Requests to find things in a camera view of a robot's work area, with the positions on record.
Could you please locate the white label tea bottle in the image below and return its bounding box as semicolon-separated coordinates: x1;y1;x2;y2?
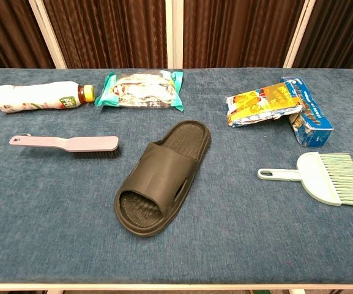
0;80;97;113

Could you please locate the blue table cloth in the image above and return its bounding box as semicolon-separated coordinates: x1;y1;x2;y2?
0;67;353;285

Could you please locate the black rubber slide sandal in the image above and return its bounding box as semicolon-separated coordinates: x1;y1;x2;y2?
113;119;212;238

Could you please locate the mint green dust brush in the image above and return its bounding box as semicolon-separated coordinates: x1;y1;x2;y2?
257;151;353;209

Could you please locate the blue cardboard box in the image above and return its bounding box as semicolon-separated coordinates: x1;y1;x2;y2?
280;76;335;148

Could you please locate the yellow orange snack bag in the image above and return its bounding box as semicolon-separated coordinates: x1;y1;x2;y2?
225;81;303;128

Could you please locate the teal clear snack packet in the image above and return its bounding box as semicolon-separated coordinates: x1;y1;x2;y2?
94;69;185;113

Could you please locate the white table frame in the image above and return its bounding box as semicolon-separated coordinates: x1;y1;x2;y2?
0;283;353;294

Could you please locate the lavender scrub brush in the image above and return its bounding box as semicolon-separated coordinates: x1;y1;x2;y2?
9;135;121;160

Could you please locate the brown pleated partition panel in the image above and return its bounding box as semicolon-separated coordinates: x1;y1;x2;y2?
29;0;174;70
0;0;56;74
292;0;353;73
176;0;316;69

